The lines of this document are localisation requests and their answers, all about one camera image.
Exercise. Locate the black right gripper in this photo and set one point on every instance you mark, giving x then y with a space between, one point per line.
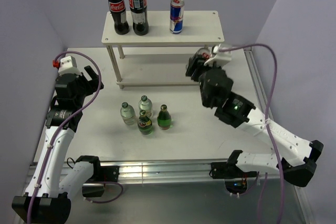
195 62

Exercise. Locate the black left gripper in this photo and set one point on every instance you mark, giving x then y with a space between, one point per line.
92 85

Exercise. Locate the Red Bull can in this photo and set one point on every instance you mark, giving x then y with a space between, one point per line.
205 54
176 16

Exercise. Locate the green bottle gold cap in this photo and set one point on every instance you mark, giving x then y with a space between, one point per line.
164 119

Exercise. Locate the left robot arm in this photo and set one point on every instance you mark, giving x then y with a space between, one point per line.
47 199

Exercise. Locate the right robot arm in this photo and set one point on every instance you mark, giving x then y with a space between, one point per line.
206 121

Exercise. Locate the white two-tier shelf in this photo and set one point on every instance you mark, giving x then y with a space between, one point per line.
159 57

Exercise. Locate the clear Chang soda bottle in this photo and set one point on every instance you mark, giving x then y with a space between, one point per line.
128 114

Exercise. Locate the clear glass soda bottle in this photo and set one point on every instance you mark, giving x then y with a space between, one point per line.
146 104

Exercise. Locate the green bottle colourful label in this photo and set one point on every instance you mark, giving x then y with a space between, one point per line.
145 125

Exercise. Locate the Coca-Cola glass bottle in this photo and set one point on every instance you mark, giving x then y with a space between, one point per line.
118 13

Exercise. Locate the dark cola bottle red label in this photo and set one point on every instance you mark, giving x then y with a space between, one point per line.
138 10

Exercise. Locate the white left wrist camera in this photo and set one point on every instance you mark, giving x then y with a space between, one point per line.
66 65

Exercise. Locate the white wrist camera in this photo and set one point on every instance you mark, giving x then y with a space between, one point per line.
66 65
219 57

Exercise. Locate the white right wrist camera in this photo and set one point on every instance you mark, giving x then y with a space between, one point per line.
219 57

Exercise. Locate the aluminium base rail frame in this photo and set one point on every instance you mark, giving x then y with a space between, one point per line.
294 158

